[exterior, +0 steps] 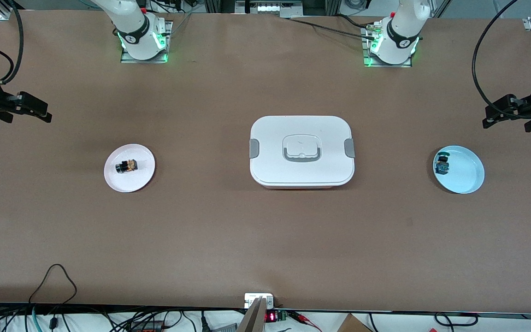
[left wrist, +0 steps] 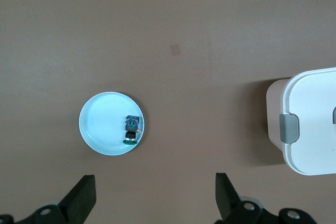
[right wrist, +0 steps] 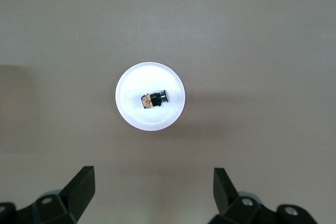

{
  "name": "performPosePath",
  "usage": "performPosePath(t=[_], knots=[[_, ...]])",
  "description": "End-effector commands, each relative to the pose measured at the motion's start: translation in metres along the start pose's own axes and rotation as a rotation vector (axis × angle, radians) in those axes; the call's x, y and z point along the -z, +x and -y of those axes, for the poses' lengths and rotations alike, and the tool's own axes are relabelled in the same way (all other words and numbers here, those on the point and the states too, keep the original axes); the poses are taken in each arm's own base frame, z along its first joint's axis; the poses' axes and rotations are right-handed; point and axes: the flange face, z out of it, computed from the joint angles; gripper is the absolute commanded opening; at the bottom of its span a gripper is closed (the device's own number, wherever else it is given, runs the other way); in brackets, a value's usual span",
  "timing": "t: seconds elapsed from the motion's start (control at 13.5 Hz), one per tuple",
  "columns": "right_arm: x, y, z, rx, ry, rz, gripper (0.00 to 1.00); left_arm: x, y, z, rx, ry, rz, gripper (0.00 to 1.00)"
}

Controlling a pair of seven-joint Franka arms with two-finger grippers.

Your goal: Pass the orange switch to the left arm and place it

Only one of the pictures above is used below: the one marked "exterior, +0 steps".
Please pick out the round pink plate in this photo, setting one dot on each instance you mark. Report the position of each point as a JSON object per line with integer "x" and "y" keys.
{"x": 129, "y": 180}

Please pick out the orange and black switch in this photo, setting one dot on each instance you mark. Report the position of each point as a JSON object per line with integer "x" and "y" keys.
{"x": 126, "y": 166}

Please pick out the brown cardboard piece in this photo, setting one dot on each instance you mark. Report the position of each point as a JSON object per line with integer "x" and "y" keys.
{"x": 353, "y": 324}

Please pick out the round light blue plate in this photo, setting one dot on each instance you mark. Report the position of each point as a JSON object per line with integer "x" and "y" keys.
{"x": 466, "y": 170}

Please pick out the white metal bracket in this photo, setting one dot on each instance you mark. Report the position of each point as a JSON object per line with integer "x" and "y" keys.
{"x": 249, "y": 299}

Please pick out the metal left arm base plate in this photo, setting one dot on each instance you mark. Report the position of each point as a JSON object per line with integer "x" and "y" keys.
{"x": 366, "y": 46}

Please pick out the red digit display module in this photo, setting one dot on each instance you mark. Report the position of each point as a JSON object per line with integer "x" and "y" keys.
{"x": 272, "y": 317}

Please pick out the aluminium frame with lights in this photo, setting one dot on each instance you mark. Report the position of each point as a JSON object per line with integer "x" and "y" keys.
{"x": 268, "y": 7}

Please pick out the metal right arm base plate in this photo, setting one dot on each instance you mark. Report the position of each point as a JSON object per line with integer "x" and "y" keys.
{"x": 166, "y": 27}

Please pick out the aluminium profile bar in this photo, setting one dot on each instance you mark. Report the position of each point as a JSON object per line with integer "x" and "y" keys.
{"x": 252, "y": 318}

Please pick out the blue and black switch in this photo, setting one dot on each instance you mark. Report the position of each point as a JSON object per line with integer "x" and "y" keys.
{"x": 442, "y": 164}

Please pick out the white lidded box grey latches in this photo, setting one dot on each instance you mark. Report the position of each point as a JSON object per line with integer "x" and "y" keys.
{"x": 301, "y": 138}

